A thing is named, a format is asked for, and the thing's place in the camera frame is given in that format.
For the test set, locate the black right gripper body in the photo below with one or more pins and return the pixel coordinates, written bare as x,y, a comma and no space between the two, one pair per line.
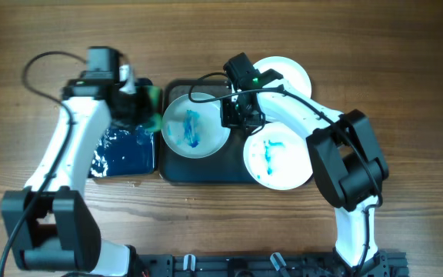
241,116

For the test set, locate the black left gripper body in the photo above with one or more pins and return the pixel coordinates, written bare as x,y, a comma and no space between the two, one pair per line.
131,112

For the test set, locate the green yellow sponge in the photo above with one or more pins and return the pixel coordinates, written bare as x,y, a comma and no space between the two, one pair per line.
153,122

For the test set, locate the white plate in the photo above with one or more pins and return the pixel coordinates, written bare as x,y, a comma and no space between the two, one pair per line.
295,78
277,158

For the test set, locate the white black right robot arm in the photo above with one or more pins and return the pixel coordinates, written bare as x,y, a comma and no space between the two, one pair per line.
347,163

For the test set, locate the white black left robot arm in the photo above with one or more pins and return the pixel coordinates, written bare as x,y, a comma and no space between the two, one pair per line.
48,223

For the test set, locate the dark grey serving tray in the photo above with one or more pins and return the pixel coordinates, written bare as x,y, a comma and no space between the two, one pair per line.
223,167

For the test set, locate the black water tub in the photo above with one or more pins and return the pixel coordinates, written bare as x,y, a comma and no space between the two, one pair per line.
131,151

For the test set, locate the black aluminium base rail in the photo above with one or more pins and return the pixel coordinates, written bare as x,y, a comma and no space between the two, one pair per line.
319,264

